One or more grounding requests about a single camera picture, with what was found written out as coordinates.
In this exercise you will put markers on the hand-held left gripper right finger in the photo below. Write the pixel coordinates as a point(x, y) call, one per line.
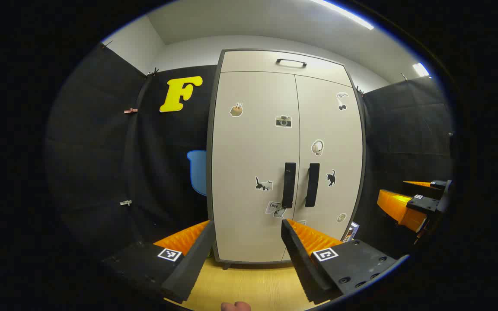
point(301, 263)

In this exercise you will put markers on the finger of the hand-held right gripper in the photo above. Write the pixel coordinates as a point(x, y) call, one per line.
point(430, 190)
point(398, 207)

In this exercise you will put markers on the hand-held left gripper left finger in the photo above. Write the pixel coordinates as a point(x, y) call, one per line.
point(197, 259)

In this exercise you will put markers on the white double-door shoe cabinet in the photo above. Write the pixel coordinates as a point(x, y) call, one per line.
point(209, 181)

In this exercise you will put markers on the cabinet door with headphones sticker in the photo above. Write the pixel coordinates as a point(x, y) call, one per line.
point(335, 129)

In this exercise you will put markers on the cabinet door with camera sticker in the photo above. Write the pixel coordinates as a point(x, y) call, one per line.
point(249, 151)

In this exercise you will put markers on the white cabinet drawer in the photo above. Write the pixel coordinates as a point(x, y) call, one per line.
point(253, 60)

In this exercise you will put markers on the upright book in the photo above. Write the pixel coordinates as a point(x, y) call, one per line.
point(352, 231)

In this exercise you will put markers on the black backdrop cloth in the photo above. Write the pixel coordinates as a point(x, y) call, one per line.
point(93, 151)
point(404, 129)

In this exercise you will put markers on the white clip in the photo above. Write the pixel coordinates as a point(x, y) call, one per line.
point(125, 202)

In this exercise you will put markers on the ceiling strip light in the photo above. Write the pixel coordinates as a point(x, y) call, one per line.
point(420, 69)

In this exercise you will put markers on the red clip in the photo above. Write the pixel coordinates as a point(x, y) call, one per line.
point(130, 111)

